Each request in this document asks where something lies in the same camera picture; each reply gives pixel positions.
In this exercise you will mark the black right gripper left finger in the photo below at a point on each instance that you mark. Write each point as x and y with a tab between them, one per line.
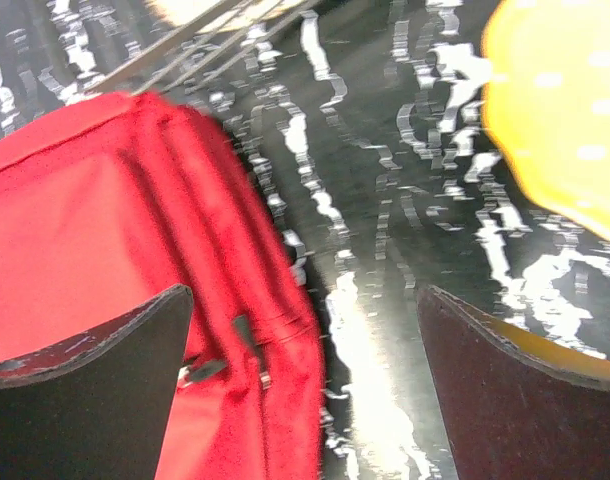
96	405

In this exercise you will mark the grey wire dish rack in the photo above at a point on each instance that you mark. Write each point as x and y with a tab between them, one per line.
208	40

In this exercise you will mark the red student backpack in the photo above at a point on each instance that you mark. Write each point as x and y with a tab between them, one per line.
107	202

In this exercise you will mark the yellow polka dot plate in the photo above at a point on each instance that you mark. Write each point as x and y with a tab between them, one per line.
547	104

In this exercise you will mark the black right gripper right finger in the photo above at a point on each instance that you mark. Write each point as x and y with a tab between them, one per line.
515	405

